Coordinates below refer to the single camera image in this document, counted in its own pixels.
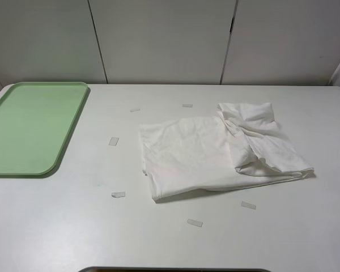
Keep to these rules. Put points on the white short sleeve shirt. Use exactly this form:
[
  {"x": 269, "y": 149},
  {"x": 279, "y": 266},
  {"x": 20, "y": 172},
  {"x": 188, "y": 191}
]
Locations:
[{"x": 241, "y": 147}]

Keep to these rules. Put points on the light green plastic tray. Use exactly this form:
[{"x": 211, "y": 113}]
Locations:
[{"x": 37, "y": 120}]

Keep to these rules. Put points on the clear tape marker mid left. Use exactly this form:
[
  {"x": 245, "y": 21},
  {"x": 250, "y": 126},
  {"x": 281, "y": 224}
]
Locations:
[{"x": 113, "y": 141}]

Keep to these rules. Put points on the clear tape marker near centre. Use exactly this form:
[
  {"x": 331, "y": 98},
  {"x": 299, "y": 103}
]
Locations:
[{"x": 194, "y": 223}]

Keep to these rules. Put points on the clear tape marker near right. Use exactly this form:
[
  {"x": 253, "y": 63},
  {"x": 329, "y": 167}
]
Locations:
[{"x": 248, "y": 205}]

